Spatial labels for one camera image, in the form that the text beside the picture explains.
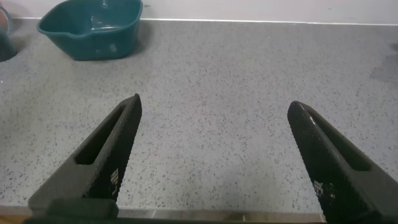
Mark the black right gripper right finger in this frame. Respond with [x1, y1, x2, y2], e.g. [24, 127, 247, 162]
[287, 100, 398, 224]

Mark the transparent plastic cup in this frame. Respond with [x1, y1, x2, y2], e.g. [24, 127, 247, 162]
[0, 6, 19, 62]

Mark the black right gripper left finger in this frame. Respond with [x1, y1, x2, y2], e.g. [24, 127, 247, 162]
[27, 93, 143, 218]

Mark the teal plastic basin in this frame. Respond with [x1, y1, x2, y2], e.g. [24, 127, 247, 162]
[36, 0, 144, 62]

